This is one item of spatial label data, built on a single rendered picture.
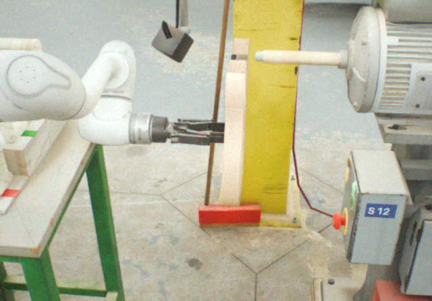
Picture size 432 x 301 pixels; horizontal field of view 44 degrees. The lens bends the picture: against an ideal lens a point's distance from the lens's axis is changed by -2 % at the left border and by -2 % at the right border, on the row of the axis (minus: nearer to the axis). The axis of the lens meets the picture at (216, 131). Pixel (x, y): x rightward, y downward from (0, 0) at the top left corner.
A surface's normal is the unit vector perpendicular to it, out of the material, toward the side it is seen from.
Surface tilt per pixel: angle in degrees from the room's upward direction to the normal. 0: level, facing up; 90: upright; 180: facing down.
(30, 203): 0
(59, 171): 0
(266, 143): 90
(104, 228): 90
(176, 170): 0
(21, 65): 56
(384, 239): 90
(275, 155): 90
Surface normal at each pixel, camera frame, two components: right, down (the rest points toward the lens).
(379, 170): 0.00, -0.85
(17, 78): 0.21, -0.14
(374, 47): -0.07, -0.09
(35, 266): -0.09, 0.52
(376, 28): -0.05, -0.46
